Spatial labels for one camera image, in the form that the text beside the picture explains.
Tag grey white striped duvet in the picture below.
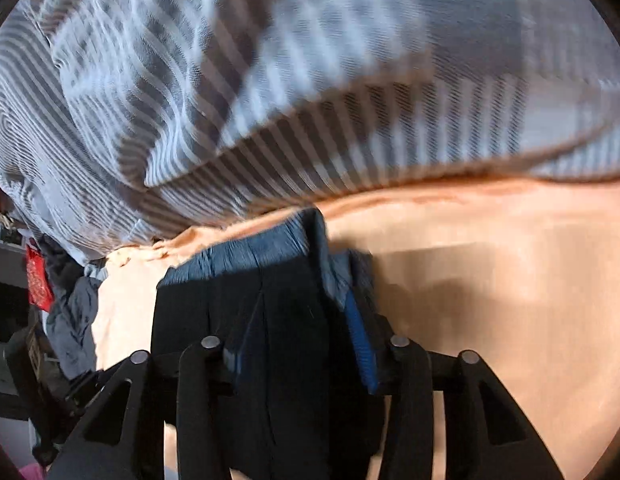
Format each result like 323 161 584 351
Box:
0 0 620 262

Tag red patterned cloth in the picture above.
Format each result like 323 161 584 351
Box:
25 245 54 312

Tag grey padded jacket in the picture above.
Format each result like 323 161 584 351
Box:
37 235 107 380

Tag orange bed sheet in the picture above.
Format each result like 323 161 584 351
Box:
91 176 620 480

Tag black pants with patterned waistband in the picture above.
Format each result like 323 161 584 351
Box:
150 208 385 479

